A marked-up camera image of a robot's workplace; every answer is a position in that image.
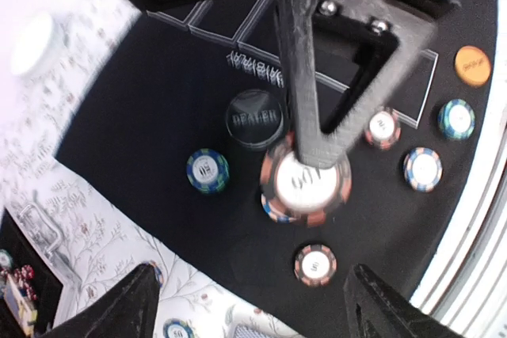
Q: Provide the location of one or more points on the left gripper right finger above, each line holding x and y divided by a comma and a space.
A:
375, 309

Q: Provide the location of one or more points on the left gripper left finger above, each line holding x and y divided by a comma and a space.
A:
128, 309

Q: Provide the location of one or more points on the green poker chip stack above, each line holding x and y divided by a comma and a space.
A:
177, 328

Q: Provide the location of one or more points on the orange big blind button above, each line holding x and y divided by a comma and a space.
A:
472, 66

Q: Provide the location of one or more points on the red chip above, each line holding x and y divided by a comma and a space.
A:
303, 192
315, 265
383, 129

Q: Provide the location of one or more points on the clear dealer button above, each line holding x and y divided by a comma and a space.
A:
254, 119

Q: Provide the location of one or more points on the white poker chip stack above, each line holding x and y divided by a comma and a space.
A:
158, 273

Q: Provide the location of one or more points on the silver poker chip case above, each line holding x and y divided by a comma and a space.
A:
35, 278

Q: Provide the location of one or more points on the blue card deck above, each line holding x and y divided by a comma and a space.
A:
244, 331

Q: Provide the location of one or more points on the black poker mat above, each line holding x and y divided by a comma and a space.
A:
174, 129

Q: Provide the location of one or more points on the white ceramic bowl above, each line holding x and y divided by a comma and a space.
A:
38, 47

